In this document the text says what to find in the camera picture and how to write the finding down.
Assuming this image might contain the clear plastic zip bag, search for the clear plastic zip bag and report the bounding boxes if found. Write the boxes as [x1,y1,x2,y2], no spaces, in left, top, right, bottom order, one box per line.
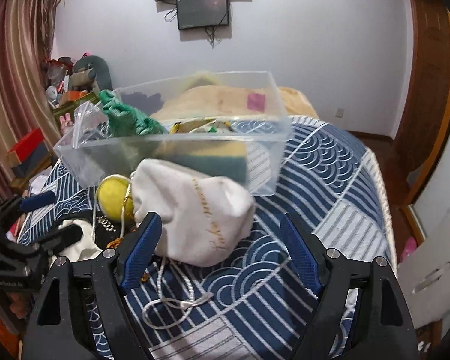
[71,101,111,149]

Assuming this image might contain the white drawstring bag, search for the white drawstring bag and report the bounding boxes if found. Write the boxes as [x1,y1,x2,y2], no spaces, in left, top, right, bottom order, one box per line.
[131,158,255,267]

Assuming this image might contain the green patterned cloth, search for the green patterned cloth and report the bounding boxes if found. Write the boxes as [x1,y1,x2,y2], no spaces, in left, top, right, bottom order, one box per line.
[99,89,167,137]

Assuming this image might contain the yellow green sponge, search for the yellow green sponge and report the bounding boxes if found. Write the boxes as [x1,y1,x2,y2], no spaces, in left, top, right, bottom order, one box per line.
[153,141,248,186]

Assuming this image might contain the clear plastic storage box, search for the clear plastic storage box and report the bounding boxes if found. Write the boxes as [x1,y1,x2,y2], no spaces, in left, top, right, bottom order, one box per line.
[54,72,291,196]

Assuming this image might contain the floral fabric pouch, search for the floral fabric pouch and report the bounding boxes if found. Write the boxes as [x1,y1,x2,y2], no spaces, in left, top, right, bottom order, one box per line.
[169,118,234,134]

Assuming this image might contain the white perforated board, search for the white perforated board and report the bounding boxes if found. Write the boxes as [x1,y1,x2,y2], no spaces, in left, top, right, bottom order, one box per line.
[398,209,450,329]

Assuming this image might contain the red box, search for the red box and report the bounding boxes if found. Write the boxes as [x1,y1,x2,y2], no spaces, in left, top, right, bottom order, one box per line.
[5,128,44,167]

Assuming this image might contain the yellow tennis ball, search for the yellow tennis ball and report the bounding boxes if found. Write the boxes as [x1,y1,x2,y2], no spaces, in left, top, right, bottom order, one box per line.
[97,175,135,224]

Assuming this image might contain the blue white patterned bedspread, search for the blue white patterned bedspread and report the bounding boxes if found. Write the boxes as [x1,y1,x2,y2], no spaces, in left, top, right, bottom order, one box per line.
[16,114,397,360]

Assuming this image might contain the pink bunny plush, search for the pink bunny plush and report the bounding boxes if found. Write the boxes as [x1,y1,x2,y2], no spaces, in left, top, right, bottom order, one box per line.
[59,112,74,135]

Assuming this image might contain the green storage box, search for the green storage box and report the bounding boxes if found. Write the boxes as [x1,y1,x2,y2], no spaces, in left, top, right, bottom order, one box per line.
[52,92,99,125]

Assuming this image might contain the dark purple clothing pile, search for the dark purple clothing pile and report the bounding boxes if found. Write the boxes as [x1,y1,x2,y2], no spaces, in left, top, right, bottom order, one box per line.
[122,92,164,116]

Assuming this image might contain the grey green neck pillow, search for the grey green neck pillow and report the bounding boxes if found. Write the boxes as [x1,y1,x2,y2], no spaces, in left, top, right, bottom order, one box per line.
[70,55,113,93]

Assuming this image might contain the striped brown curtain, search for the striped brown curtain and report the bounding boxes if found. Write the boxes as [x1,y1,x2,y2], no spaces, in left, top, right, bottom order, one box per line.
[0,0,60,200]

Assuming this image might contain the pink small object on blanket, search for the pink small object on blanket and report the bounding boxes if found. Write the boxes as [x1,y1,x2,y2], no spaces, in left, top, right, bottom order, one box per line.
[247,93,266,113]

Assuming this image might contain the yellow curved pillow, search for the yellow curved pillow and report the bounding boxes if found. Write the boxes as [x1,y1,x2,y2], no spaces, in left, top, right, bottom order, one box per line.
[186,72,221,90]

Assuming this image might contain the cream tote bag black handles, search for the cream tote bag black handles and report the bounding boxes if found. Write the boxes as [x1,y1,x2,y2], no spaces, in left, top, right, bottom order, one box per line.
[50,214,137,263]

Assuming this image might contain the small black wall monitor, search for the small black wall monitor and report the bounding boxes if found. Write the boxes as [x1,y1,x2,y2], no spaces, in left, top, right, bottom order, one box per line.
[176,0,230,30]

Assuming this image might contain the wooden wardrobe frame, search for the wooden wardrobe frame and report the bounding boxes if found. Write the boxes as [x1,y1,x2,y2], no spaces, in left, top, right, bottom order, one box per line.
[382,0,450,245]

